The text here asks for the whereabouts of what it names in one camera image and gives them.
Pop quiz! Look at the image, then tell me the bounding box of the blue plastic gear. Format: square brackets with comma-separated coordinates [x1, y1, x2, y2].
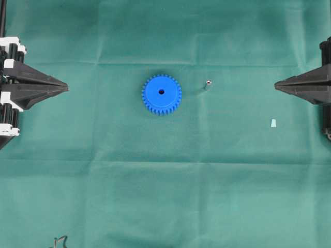
[141, 74, 182, 116]

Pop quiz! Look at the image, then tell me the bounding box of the small metal shaft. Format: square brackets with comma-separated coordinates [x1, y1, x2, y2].
[203, 80, 212, 90]

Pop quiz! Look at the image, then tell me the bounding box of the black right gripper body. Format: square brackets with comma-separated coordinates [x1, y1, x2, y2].
[320, 37, 331, 142]

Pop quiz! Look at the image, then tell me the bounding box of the green table cloth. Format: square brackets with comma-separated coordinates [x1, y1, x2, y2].
[1, 1, 330, 247]

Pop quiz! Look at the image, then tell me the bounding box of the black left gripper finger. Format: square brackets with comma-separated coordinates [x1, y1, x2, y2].
[4, 60, 68, 88]
[10, 84, 69, 110]

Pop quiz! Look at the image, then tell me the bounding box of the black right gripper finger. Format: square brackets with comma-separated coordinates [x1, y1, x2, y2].
[275, 64, 330, 88]
[275, 85, 330, 105]

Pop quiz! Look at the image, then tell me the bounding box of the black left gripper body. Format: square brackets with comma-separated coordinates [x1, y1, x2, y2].
[1, 37, 26, 136]

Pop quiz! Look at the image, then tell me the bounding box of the black cable at bottom edge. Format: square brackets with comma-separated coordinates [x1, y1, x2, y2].
[48, 235, 69, 248]

